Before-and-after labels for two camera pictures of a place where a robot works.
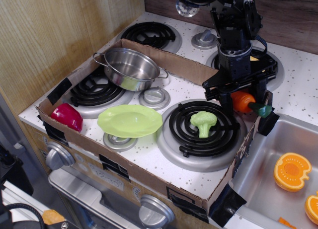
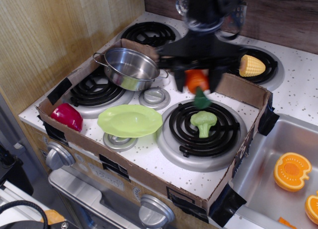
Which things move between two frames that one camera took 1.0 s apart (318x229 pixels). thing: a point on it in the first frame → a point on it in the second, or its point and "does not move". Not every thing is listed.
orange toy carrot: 241,101 → 198,81
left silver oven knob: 58,157 does not move
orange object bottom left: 51,216 does not move
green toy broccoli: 204,120 does not move
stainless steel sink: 254,177 does not move
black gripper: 241,65 → 199,50
